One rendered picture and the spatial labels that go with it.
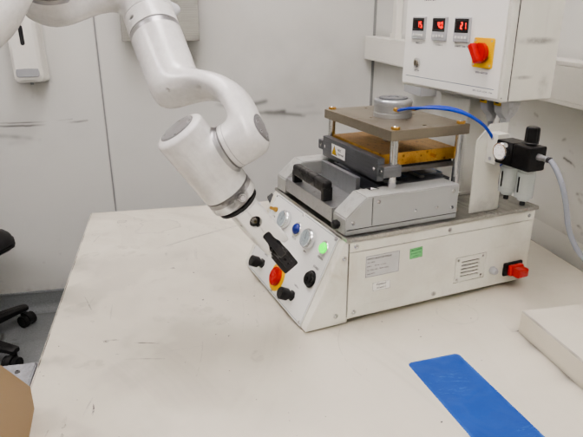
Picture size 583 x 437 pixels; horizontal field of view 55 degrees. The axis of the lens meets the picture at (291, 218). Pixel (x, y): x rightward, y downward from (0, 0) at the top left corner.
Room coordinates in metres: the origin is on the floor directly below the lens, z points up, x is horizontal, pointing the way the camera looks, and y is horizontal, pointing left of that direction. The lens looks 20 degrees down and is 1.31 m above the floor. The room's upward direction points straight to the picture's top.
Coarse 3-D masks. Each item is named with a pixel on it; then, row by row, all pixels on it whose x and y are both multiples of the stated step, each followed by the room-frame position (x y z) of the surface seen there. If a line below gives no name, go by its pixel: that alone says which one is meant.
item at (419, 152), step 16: (352, 144) 1.14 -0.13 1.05; (368, 144) 1.12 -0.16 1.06; (384, 144) 1.12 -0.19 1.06; (400, 144) 1.12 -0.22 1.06; (416, 144) 1.12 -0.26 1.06; (432, 144) 1.12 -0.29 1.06; (384, 160) 1.04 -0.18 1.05; (400, 160) 1.06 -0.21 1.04; (416, 160) 1.07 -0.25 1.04; (432, 160) 1.09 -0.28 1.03; (448, 160) 1.11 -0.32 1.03
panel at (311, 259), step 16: (272, 208) 1.18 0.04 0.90; (288, 208) 1.15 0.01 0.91; (304, 224) 1.07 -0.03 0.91; (320, 224) 1.02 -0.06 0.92; (288, 240) 1.09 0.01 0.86; (320, 240) 0.99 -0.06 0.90; (336, 240) 0.95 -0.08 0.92; (304, 256) 1.02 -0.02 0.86; (320, 256) 0.97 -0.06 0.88; (256, 272) 1.14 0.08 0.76; (288, 272) 1.03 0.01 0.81; (304, 272) 0.99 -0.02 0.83; (320, 272) 0.95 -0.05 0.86; (272, 288) 1.05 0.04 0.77; (304, 288) 0.96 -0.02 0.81; (288, 304) 0.98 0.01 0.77; (304, 304) 0.94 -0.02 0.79
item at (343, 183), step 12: (324, 168) 1.17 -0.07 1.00; (336, 168) 1.12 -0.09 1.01; (288, 180) 1.18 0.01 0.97; (336, 180) 1.12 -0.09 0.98; (348, 180) 1.07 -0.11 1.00; (300, 192) 1.12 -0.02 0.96; (312, 192) 1.08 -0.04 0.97; (336, 192) 1.08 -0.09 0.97; (348, 192) 1.07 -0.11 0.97; (312, 204) 1.06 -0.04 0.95; (324, 204) 1.01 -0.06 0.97; (336, 204) 1.01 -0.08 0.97; (324, 216) 1.01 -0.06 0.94
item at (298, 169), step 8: (296, 168) 1.14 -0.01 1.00; (304, 168) 1.12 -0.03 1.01; (296, 176) 1.15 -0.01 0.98; (304, 176) 1.10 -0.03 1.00; (312, 176) 1.07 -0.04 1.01; (320, 176) 1.06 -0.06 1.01; (312, 184) 1.06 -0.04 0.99; (320, 184) 1.03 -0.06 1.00; (328, 184) 1.02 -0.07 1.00; (328, 192) 1.02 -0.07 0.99; (328, 200) 1.02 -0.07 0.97
